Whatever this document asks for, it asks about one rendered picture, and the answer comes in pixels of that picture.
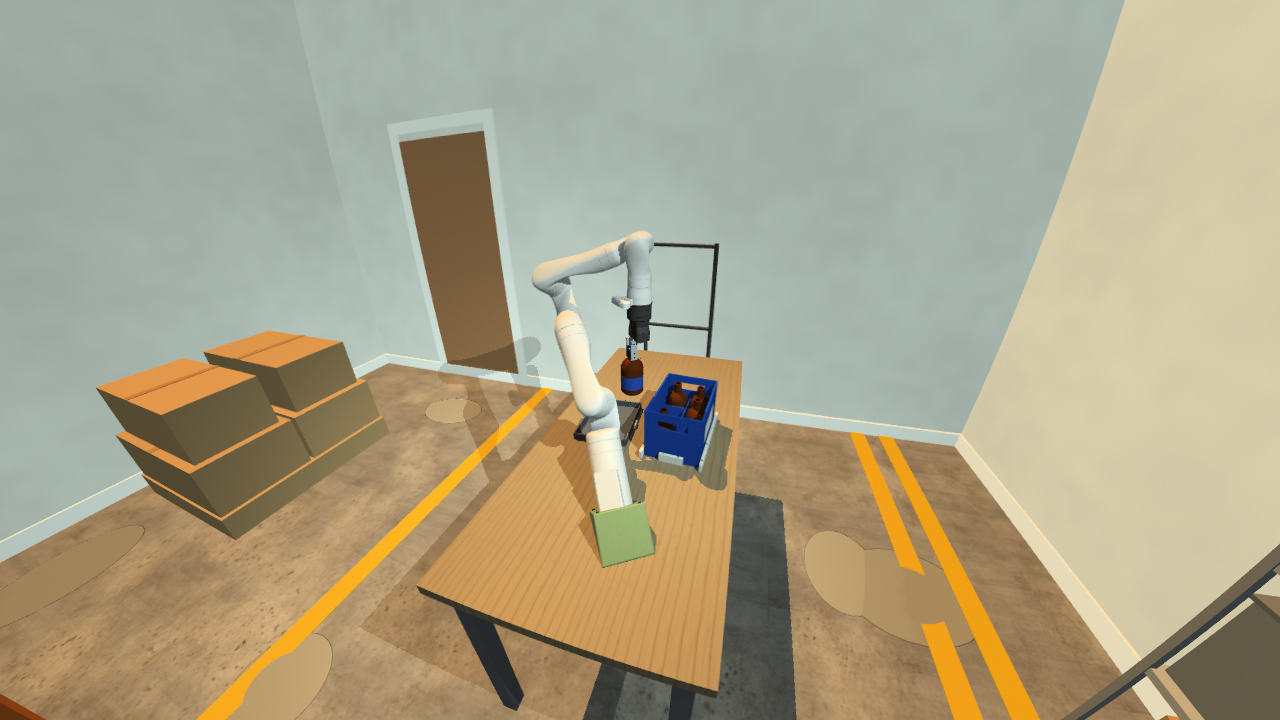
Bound blue plastic crate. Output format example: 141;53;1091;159
644;373;718;468

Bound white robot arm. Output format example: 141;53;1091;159
532;231;654;511

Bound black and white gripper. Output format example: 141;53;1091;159
612;287;653;361

